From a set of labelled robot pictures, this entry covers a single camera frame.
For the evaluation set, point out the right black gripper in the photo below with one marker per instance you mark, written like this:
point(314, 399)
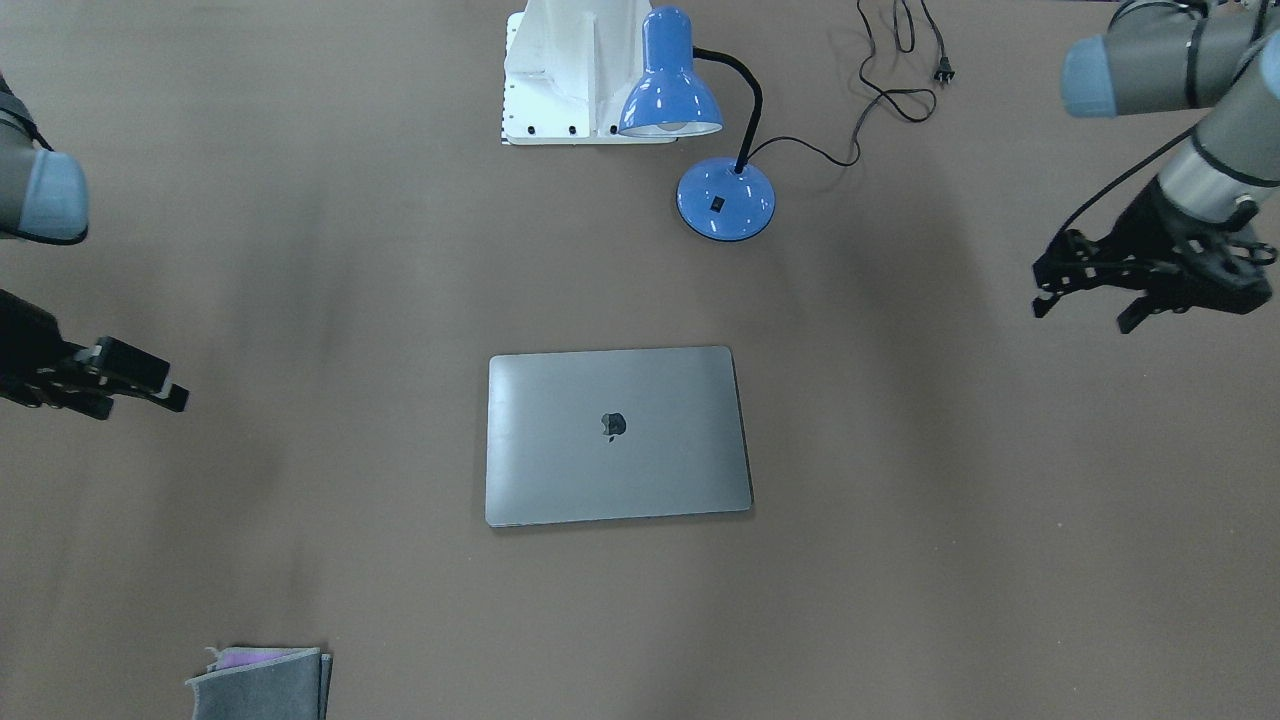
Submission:
point(22, 345)

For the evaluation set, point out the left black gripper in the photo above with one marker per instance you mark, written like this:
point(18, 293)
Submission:
point(1152, 222)

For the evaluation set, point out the grey laptop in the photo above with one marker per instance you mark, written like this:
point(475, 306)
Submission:
point(614, 435)

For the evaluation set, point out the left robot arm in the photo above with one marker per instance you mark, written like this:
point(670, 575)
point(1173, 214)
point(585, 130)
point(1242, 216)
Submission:
point(1183, 55)

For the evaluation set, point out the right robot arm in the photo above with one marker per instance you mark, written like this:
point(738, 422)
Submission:
point(45, 199)

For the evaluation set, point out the folded grey cloth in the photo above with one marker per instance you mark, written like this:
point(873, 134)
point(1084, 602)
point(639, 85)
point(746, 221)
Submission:
point(263, 683)

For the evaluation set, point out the blue desk lamp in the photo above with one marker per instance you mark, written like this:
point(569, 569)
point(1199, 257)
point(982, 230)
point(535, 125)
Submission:
point(726, 199)

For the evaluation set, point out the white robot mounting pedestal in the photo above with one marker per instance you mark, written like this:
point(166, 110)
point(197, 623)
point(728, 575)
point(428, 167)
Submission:
point(570, 66)

